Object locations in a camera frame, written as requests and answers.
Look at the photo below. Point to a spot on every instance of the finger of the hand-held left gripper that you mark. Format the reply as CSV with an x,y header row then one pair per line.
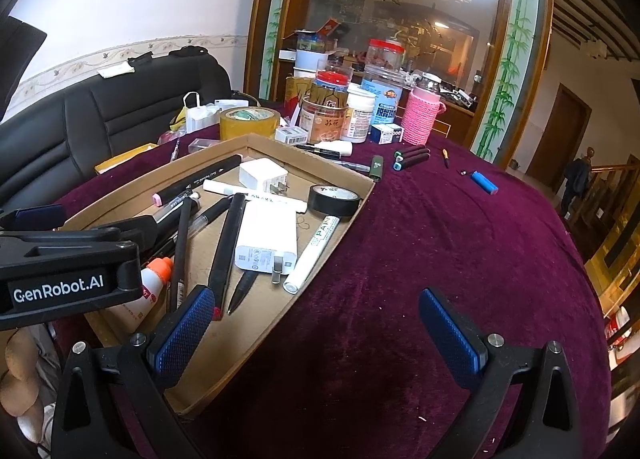
x,y
30,216
130,231

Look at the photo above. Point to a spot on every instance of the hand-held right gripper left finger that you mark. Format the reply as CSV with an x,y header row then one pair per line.
x,y
182,334

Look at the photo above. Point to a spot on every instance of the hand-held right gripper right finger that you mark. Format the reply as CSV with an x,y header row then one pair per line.
x,y
450,334

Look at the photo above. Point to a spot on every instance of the white bottle orange cap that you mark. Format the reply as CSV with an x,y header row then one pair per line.
x,y
145,289

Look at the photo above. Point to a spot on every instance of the clear barrel pen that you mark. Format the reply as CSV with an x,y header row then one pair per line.
x,y
205,222

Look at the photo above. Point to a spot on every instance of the cardboard tray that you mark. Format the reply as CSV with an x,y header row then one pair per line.
x,y
260,334

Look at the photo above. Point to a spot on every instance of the black marker pink end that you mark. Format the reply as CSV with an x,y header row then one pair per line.
x,y
200,176

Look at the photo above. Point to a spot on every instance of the black marker red cap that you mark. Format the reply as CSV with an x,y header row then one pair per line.
x,y
227,249

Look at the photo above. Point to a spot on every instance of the large white charger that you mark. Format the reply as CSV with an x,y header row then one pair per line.
x,y
265,234

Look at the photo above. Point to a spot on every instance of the small white charger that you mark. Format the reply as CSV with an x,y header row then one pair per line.
x,y
262,175

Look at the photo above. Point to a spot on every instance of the white paint marker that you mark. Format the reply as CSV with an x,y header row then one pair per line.
x,y
315,249

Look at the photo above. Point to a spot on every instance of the black tape roll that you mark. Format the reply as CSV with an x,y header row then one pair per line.
x,y
332,199

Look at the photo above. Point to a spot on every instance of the person's left hand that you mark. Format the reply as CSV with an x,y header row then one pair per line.
x,y
20,379

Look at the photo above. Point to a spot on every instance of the yellow packet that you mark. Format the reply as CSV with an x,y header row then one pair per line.
x,y
125,156

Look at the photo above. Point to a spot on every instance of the clear plastic pen case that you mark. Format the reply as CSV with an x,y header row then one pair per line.
x,y
202,143

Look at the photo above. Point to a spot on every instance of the yellow plastic bag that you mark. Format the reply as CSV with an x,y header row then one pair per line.
x,y
177,121

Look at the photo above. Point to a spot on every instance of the black leather sofa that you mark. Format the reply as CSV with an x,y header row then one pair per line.
x,y
100,109

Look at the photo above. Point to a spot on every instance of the white paper bag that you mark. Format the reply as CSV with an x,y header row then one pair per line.
x,y
200,114

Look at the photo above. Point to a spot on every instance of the blue lighter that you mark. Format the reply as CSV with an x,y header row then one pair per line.
x,y
484,184

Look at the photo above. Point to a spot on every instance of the white paper sheet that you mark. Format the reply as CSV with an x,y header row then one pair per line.
x,y
116,71

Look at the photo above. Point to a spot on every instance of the yellow tape roll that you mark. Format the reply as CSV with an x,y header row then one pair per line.
x,y
250,121

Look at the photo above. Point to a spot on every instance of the red white bucket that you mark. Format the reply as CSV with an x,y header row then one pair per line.
x,y
617,326

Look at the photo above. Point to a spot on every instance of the gold display cabinet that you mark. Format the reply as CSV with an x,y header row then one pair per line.
x,y
615,259

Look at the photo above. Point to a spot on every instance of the dark green marker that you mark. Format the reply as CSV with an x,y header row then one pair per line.
x,y
376,168

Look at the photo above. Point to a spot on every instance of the black bag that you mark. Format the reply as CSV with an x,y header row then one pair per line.
x,y
170,53

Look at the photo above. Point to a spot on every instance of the small white box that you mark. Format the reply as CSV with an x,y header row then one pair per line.
x,y
291,135

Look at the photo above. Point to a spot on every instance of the silver clear pen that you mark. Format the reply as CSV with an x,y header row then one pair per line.
x,y
352,166

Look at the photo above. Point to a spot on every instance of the black pen gold band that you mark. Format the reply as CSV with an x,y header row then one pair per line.
x,y
320,151

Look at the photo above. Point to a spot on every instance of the white blue box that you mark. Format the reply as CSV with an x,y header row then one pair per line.
x,y
386,134

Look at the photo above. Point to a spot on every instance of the yellow box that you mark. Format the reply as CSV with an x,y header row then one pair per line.
x,y
295,94

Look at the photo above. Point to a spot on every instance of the wooden stair railing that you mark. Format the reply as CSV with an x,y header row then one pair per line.
x,y
610,189

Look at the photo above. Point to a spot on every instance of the wooden sideboard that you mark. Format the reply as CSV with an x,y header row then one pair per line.
x,y
455,116

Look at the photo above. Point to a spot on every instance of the white squeeze tube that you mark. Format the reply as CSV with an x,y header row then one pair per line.
x,y
335,147

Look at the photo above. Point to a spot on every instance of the amber toothpick jar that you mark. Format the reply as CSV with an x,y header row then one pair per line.
x,y
325,121

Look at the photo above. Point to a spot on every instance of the jar in pink knitted sleeve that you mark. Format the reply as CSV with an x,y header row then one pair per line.
x,y
422,111

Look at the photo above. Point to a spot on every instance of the wooden door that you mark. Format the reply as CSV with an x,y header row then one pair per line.
x,y
560,134

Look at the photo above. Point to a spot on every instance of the white plastic jar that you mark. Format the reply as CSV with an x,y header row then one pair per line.
x,y
361,114

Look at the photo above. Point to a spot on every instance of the short jar red lid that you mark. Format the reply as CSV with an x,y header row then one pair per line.
x,y
331,81

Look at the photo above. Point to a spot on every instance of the bamboo painted panel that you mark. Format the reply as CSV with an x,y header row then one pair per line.
x,y
275,14
510,54

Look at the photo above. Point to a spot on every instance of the clear plastic jar red lid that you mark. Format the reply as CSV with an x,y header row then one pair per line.
x,y
382,74

